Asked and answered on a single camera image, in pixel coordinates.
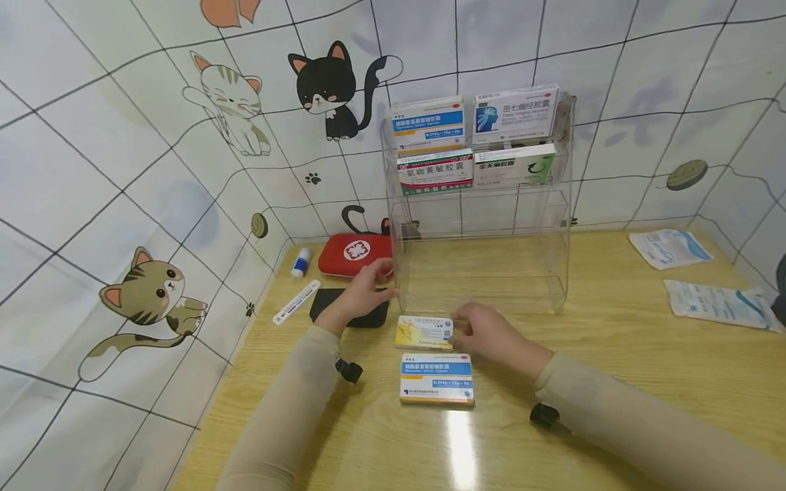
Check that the person's left thumb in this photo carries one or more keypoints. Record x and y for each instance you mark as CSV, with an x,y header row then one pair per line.
x,y
382,268

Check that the black pouch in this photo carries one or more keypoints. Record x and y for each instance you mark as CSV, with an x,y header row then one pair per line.
x,y
325,300

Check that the person's left forearm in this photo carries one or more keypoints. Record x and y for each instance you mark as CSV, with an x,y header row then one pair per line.
x,y
288,416

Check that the red and green medicine box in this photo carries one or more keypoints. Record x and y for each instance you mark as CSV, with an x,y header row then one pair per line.
x,y
435,173

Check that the yellow and white medicine box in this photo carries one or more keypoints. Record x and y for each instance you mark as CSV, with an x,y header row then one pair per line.
x,y
422,333

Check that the person's left fingers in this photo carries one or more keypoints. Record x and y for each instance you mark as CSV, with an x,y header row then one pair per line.
x,y
384,295

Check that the person's right hand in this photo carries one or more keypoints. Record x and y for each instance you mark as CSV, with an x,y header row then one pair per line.
x,y
500,337

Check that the person's left hand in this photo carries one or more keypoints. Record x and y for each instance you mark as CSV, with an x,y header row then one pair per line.
x,y
359,296

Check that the blue and white medicine box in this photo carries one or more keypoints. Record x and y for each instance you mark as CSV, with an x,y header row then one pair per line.
x,y
428,124
436,380

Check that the green and white medicine box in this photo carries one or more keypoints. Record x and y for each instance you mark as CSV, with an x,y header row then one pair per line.
x,y
514,166

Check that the white and blue packet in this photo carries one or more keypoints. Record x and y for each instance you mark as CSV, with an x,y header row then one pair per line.
x,y
718,305
670,248

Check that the white box with blue head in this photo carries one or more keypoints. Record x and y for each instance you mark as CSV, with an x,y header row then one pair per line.
x,y
516,114

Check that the black wrist band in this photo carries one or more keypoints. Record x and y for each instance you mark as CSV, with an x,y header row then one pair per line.
x,y
350,371
544,415

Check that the white thermometer case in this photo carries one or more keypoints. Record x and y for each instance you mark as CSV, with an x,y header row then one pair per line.
x,y
296,302

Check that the clear acrylic shelf rack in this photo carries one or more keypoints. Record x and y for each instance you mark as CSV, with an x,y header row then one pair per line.
x,y
485,273

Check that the person's right fingers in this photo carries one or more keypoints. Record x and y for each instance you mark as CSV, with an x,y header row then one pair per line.
x,y
465,324

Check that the small white and blue bottle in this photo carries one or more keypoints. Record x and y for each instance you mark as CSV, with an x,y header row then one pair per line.
x,y
301,262

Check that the dark object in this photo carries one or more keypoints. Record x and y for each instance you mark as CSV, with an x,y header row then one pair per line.
x,y
780,293

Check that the red first aid pouch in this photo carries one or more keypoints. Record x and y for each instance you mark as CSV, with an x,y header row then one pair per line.
x,y
352,254

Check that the person's right forearm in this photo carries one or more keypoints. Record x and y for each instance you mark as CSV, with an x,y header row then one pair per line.
x,y
638,429

